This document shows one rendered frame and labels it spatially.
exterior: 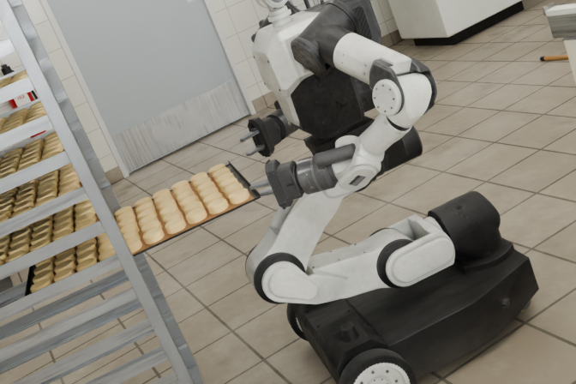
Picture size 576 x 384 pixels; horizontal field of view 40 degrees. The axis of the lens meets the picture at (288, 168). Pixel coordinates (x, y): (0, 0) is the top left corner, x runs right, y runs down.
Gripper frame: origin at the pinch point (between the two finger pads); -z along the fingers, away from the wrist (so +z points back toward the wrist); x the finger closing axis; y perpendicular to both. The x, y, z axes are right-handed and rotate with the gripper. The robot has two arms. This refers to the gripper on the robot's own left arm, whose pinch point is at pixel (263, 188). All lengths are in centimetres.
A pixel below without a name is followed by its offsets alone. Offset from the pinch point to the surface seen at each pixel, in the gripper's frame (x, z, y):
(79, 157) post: 26.8, -27.3, 25.0
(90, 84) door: 0, -224, -313
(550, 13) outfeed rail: 21, 75, 3
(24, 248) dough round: 10, -53, 25
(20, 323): -18, -83, 5
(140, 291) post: -7.7, -28.0, 25.4
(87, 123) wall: -23, -233, -301
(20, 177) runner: 27, -41, 29
